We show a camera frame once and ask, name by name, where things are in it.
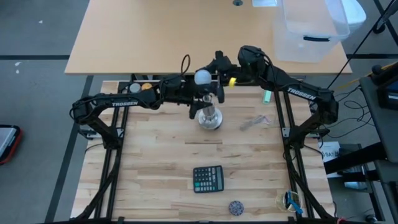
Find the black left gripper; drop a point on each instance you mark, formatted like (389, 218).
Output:
(178, 91)

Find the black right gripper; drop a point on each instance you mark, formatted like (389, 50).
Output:
(225, 68)

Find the white lightbulb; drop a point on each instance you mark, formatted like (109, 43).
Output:
(202, 77)

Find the silver table lamp base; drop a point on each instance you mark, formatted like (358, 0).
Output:
(211, 119)

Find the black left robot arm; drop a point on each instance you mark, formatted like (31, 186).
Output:
(118, 104)

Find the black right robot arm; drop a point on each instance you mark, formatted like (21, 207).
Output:
(298, 93)

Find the mint green block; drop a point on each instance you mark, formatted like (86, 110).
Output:
(267, 97)

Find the grey desk grommet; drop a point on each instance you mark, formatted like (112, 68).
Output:
(237, 2)

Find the black desk calculator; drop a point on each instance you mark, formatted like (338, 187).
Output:
(208, 179)

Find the tan wooden desk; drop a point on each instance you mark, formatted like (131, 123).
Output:
(140, 31)

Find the white label strip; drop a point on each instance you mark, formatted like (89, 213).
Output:
(264, 3)

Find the clear plastic storage bin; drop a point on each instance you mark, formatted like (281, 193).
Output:
(311, 31)

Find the blue patterned round dish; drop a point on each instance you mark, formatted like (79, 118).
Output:
(236, 208)

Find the clear glass cup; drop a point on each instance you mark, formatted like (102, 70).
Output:
(281, 202)

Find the white printed box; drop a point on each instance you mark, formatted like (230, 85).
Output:
(330, 154)

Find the blue brush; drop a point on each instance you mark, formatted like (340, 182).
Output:
(293, 202)

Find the grey side table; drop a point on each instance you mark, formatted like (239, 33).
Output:
(379, 124)

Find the red-edged black case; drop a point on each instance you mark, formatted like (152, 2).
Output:
(7, 143)

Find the white metal bracket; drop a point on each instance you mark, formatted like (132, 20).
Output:
(286, 132)
(120, 133)

